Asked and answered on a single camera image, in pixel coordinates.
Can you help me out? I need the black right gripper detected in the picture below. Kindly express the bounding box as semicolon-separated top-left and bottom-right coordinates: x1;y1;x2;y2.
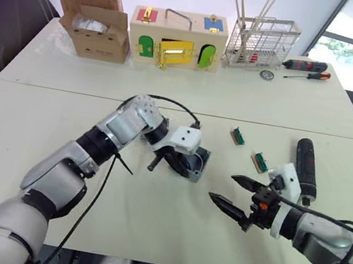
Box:
203;170;286;239

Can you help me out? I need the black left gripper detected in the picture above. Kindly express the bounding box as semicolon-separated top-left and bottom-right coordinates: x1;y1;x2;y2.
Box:
146;143;204;181

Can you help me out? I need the grey metal junction box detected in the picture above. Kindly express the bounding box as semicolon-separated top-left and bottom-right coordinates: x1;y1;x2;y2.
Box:
173;142;213;185

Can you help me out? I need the wooden lock box toy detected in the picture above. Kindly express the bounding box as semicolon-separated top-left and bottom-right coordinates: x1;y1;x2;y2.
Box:
123;0;233;81

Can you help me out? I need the red black electric screwdriver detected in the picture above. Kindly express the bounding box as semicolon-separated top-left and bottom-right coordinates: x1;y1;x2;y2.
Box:
282;55;329;77

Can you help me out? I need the open cardboard box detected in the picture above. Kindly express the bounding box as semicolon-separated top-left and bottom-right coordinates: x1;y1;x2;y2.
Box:
36;0;140;67

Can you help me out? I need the small green terminal block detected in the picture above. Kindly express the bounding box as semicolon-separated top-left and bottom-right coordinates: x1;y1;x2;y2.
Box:
248;151;271;174
228;125;248;148

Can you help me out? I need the black zip tie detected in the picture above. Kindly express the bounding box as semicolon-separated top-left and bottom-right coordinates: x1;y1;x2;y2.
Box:
110;151;137;176

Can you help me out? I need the round metal disc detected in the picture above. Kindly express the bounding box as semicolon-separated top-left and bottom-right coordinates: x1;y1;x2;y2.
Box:
258;68;276;84

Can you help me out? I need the wooden chopstick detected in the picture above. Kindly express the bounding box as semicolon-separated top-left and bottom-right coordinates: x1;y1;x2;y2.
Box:
252;0;275;36
230;0;252;48
221;0;256;61
259;0;280;24

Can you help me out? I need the clear plastic bag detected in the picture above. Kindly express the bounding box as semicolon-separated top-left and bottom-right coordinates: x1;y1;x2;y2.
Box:
71;13;111;36

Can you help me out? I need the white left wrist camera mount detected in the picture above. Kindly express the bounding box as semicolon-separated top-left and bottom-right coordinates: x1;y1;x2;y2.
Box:
152;121;204;161

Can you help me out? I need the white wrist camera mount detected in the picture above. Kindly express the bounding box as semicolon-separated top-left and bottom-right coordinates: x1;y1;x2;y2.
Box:
152;121;204;161
257;159;307;242

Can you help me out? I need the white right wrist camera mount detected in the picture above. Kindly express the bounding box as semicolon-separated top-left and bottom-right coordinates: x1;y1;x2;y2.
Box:
257;159;307;242

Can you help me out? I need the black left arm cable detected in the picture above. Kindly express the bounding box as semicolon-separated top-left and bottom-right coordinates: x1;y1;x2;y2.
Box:
36;80;206;264

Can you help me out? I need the orange handled screwdriver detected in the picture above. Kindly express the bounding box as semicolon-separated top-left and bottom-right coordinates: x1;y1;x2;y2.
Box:
282;64;332;87

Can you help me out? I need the white wire rack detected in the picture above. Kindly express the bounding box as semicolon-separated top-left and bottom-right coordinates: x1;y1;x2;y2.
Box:
220;9;304;80

